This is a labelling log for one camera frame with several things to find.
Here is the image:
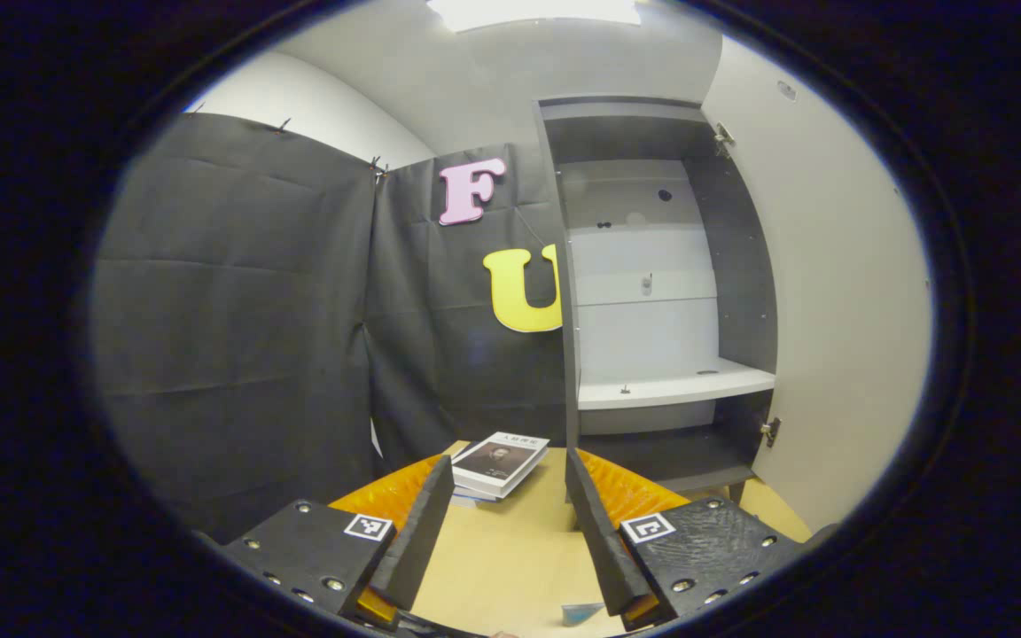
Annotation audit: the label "black backdrop cloth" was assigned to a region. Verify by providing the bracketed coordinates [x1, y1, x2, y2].
[90, 111, 578, 543]

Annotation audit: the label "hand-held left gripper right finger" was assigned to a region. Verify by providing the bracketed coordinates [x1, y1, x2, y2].
[565, 447, 808, 632]

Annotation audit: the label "white portrait cover book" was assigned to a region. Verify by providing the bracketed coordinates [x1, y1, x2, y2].
[451, 432, 551, 499]

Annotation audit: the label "dark grey cabinet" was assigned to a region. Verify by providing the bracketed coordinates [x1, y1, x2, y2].
[533, 96, 782, 506]

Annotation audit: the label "grey cabinet door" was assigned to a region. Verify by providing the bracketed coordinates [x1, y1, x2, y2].
[701, 34, 935, 533]

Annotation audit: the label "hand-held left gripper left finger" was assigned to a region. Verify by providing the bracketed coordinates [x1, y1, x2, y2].
[218, 455, 456, 632]

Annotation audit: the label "white cabinet shelf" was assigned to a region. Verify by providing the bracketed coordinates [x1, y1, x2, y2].
[577, 357, 777, 411]

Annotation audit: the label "long ceiling light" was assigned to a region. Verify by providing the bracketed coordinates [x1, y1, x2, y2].
[426, 0, 643, 33]

